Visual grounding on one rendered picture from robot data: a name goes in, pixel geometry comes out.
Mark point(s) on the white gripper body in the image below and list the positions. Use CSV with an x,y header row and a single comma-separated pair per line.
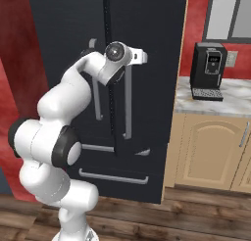
x,y
142,56

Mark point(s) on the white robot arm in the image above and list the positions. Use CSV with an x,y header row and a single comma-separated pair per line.
x,y
59,107

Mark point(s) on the black fridge right door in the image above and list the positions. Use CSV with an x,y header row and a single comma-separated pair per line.
x,y
150,32

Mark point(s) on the black fridge door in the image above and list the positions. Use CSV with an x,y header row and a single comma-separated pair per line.
x,y
150,32
68,19

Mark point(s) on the black fridge left door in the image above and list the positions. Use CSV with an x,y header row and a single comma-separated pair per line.
x,y
68,19

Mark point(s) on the black fridge drawer front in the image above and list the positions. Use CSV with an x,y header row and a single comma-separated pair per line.
x,y
130,194

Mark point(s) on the black coffee machine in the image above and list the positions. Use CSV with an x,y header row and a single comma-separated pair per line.
x,y
209,68

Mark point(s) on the grey framed window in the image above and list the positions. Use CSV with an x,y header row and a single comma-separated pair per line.
x,y
228,13

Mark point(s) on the beige arched cupboard door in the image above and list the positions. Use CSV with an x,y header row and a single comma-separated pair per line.
x,y
209,150

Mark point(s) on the beige wall socket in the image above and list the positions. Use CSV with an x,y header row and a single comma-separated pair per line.
x,y
231,59

